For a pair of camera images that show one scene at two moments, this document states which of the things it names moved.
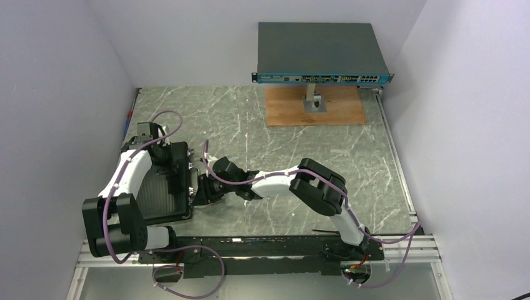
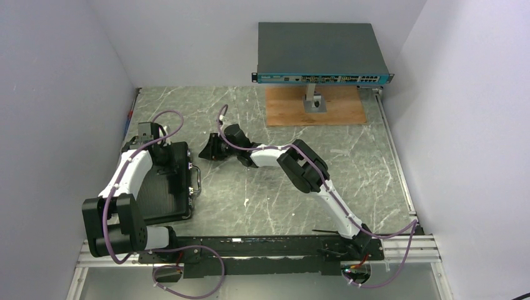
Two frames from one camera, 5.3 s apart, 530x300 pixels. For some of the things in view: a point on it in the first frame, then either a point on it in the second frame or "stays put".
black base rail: x=257 y=256 stays put
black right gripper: x=202 y=198 -> x=212 y=152
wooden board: x=284 y=106 stays put
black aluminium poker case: x=165 y=197 stays put
